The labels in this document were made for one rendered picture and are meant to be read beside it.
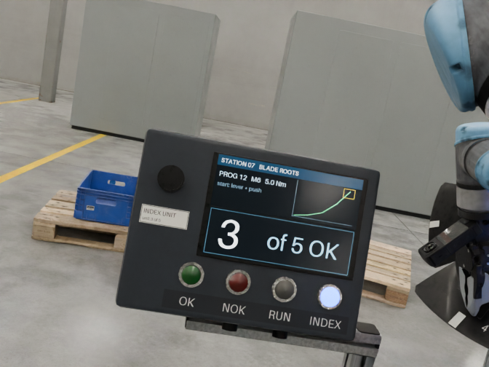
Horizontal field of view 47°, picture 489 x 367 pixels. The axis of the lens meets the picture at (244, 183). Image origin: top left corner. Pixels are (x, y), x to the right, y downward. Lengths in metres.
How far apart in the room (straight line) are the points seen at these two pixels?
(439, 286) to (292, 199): 0.68
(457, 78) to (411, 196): 6.38
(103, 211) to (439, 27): 3.45
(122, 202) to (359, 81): 3.62
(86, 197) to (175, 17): 4.71
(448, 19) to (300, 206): 0.24
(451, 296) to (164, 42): 7.26
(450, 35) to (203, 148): 0.27
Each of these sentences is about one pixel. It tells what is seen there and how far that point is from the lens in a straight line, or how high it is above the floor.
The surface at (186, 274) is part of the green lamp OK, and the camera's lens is 0.60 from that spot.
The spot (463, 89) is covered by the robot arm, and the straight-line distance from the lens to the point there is 0.59.
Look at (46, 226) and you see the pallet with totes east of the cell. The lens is 3.88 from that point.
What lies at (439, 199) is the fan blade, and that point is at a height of 1.10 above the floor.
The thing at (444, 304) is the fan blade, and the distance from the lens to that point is 1.22.
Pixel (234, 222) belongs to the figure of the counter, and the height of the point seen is 1.18.
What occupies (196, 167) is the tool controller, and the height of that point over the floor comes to 1.22.
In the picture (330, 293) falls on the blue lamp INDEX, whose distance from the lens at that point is 0.62.
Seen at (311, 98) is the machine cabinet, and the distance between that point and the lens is 6.59.
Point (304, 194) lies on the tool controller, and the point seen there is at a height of 1.22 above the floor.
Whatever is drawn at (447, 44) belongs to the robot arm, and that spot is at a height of 1.39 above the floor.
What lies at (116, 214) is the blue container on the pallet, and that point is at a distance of 3.90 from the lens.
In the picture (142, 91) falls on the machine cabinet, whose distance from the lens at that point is 8.26.
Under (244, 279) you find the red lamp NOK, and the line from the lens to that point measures 0.60.
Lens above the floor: 1.34
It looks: 11 degrees down
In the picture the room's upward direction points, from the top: 11 degrees clockwise
